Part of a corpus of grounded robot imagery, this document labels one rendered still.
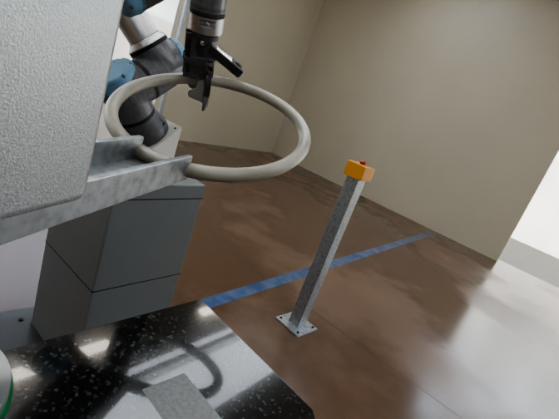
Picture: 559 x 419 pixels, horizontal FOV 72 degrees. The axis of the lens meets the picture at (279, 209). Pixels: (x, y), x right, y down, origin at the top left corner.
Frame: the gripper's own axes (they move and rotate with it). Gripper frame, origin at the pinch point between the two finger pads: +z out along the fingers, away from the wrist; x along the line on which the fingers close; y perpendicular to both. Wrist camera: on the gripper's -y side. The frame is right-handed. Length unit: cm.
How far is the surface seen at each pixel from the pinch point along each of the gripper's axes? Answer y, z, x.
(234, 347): -5, 15, 71
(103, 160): 20, -10, 49
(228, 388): -2, 11, 81
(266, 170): -10.3, -8.4, 44.8
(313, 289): -77, 122, -25
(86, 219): 37, 52, -2
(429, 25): -393, 60, -525
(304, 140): -21.8, -8.8, 31.2
